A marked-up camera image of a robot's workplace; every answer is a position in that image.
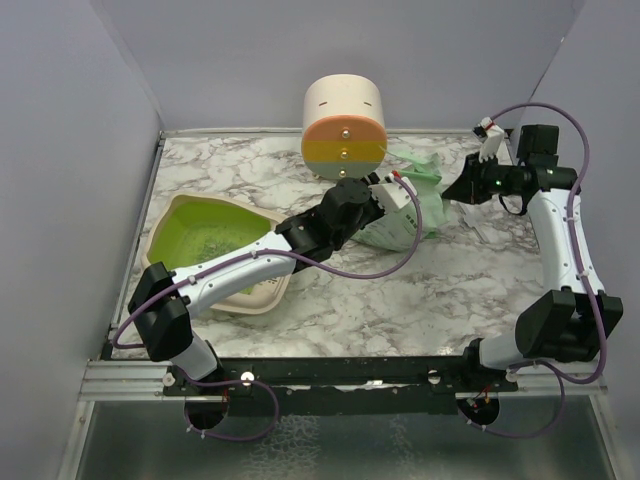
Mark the green cat litter pellets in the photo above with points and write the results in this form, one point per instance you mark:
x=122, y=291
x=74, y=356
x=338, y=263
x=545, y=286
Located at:
x=206, y=243

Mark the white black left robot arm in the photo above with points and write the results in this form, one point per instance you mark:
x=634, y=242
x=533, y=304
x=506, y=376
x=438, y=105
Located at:
x=165, y=302

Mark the green cat litter bag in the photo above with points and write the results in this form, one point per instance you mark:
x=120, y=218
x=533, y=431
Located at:
x=396, y=231

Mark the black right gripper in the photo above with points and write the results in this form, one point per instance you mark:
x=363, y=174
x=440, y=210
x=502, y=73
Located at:
x=468, y=188

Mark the beige green litter box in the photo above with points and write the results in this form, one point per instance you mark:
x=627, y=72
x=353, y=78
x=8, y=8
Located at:
x=184, y=212

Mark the grey plastic bag clip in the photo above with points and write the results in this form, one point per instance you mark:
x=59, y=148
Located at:
x=471, y=221

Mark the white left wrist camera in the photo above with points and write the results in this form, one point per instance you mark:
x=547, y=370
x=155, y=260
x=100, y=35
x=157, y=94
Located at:
x=393, y=192

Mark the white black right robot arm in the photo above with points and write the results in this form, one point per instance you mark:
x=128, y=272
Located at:
x=568, y=322

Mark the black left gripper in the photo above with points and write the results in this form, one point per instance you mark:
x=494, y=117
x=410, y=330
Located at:
x=378, y=209

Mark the cream round drawer cabinet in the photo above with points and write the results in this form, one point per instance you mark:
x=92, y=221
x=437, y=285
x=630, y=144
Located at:
x=343, y=133

